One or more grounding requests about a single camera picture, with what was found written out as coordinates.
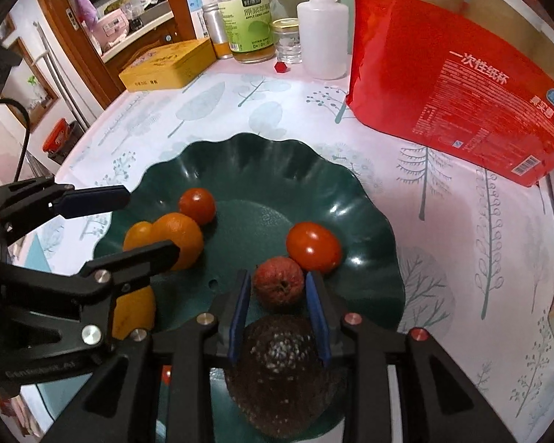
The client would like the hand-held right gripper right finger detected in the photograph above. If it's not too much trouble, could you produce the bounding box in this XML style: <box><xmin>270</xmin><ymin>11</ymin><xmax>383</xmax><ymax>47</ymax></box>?
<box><xmin>305</xmin><ymin>271</ymin><xmax>518</xmax><ymax>443</ymax></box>

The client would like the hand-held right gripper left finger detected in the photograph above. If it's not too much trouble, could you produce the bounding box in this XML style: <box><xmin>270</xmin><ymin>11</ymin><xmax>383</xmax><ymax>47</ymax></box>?
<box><xmin>41</xmin><ymin>268</ymin><xmax>252</xmax><ymax>443</ymax></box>

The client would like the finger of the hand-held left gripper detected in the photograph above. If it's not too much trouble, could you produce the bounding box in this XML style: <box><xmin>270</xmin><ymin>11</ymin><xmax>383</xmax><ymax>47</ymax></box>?
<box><xmin>0</xmin><ymin>239</ymin><xmax>182</xmax><ymax>347</ymax></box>
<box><xmin>0</xmin><ymin>176</ymin><xmax>131</xmax><ymax>241</ymax></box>

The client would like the small tangerine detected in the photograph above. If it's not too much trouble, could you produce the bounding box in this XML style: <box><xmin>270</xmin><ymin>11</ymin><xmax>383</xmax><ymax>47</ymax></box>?
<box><xmin>122</xmin><ymin>221</ymin><xmax>155</xmax><ymax>254</ymax></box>
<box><xmin>151</xmin><ymin>212</ymin><xmax>205</xmax><ymax>272</ymax></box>

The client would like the red lychee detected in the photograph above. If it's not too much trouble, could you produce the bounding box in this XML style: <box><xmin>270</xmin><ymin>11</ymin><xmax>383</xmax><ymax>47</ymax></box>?
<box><xmin>252</xmin><ymin>257</ymin><xmax>305</xmax><ymax>311</ymax></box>

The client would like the large yellow orange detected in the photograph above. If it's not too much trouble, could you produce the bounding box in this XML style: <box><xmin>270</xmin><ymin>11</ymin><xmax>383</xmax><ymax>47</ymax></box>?
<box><xmin>112</xmin><ymin>285</ymin><xmax>158</xmax><ymax>340</ymax></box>

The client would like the dark brown avocado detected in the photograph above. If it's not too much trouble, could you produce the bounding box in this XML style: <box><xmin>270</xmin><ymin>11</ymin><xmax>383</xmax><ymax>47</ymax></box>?
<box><xmin>225</xmin><ymin>316</ymin><xmax>347</xmax><ymax>439</ymax></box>

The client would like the dark green scalloped plate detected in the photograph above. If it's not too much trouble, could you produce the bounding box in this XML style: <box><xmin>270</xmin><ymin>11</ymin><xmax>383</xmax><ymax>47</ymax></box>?
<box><xmin>93</xmin><ymin>132</ymin><xmax>406</xmax><ymax>443</ymax></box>

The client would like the red lidded jar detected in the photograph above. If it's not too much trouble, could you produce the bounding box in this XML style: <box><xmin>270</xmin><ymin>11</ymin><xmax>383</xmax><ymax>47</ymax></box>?
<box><xmin>42</xmin><ymin>117</ymin><xmax>81</xmax><ymax>164</ymax></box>

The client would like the silver metal pole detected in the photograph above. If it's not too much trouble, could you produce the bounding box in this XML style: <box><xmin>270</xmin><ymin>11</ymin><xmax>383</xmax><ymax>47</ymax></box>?
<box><xmin>33</xmin><ymin>21</ymin><xmax>90</xmax><ymax>132</ymax></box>

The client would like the tree print tablecloth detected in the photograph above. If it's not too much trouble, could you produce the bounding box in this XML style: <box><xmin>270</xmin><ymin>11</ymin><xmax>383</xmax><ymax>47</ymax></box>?
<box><xmin>18</xmin><ymin>51</ymin><xmax>554</xmax><ymax>443</ymax></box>

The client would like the yellow tin box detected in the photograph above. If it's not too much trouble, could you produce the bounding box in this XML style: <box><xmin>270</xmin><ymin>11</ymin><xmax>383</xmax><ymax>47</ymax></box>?
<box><xmin>118</xmin><ymin>37</ymin><xmax>218</xmax><ymax>93</ymax></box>

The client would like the pink small appliance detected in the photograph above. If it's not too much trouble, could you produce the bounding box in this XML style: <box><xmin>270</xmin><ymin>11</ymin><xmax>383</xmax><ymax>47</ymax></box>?
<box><xmin>95</xmin><ymin>9</ymin><xmax>130</xmax><ymax>49</ymax></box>

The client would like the purple hanging cloth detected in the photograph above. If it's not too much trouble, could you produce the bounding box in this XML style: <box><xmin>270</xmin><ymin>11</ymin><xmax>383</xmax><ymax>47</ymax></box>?
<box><xmin>73</xmin><ymin>0</ymin><xmax>99</xmax><ymax>26</ymax></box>

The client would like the silver metal can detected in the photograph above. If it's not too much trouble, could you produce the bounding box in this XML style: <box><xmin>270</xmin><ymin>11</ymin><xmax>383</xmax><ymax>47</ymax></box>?
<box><xmin>202</xmin><ymin>2</ymin><xmax>234</xmax><ymax>60</ymax></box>

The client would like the blue and white carton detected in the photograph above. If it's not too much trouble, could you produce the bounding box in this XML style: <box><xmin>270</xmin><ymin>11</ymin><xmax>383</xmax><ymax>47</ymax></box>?
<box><xmin>187</xmin><ymin>0</ymin><xmax>220</xmax><ymax>40</ymax></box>

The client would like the green label vinegar bottle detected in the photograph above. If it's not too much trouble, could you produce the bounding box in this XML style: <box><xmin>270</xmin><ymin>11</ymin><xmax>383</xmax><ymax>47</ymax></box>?
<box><xmin>216</xmin><ymin>0</ymin><xmax>276</xmax><ymax>65</ymax></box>

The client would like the small glass jar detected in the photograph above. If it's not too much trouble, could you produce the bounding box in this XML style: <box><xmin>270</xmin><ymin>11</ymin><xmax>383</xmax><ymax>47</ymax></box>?
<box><xmin>270</xmin><ymin>17</ymin><xmax>304</xmax><ymax>65</ymax></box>

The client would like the red paper cup package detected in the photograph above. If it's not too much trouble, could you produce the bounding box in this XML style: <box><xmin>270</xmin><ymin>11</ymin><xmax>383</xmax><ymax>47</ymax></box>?
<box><xmin>345</xmin><ymin>0</ymin><xmax>554</xmax><ymax>188</ymax></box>

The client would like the white squeeze bottle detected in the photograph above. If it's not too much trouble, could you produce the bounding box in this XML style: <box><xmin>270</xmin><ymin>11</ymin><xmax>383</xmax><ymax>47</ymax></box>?
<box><xmin>297</xmin><ymin>0</ymin><xmax>350</xmax><ymax>80</ymax></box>

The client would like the black cable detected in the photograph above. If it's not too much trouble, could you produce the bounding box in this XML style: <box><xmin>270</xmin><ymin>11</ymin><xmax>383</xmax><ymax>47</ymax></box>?
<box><xmin>0</xmin><ymin>99</ymin><xmax>31</xmax><ymax>183</ymax></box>

